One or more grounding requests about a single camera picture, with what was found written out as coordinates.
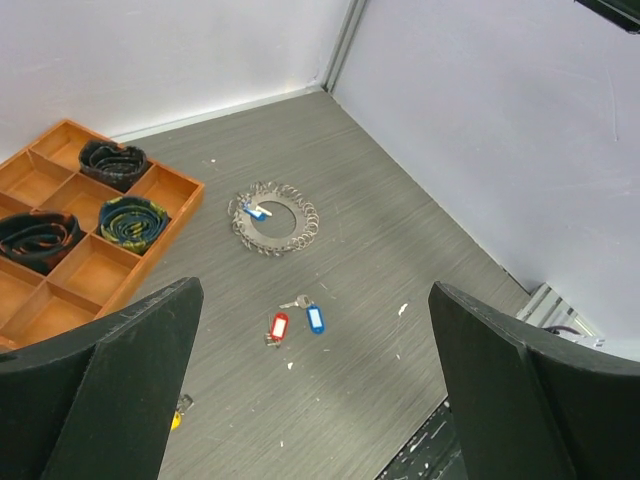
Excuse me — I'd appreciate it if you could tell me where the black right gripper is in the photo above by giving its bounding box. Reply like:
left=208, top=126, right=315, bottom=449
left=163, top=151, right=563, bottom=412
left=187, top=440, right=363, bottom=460
left=576, top=0, right=640, bottom=34

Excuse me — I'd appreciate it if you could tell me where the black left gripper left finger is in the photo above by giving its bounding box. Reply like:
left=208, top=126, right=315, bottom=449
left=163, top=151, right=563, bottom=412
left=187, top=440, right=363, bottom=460
left=1, top=277, right=204, bottom=479

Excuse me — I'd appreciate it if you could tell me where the blue yellow rolled tie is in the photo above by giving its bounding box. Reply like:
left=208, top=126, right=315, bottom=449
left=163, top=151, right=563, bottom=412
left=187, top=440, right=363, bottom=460
left=97, top=196, right=171, bottom=255

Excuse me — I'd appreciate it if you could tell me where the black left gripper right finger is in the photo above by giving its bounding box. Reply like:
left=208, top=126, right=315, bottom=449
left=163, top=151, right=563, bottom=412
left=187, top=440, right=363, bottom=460
left=428, top=282, right=639, bottom=479

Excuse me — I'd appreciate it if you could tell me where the key with yellow tag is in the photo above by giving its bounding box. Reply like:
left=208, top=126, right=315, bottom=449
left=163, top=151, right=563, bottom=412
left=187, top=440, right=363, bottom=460
left=171, top=394, right=194, bottom=431

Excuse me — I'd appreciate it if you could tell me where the aluminium corner post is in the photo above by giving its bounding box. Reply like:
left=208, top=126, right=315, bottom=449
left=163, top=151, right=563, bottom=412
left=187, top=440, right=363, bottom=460
left=321, top=0, right=369, bottom=95

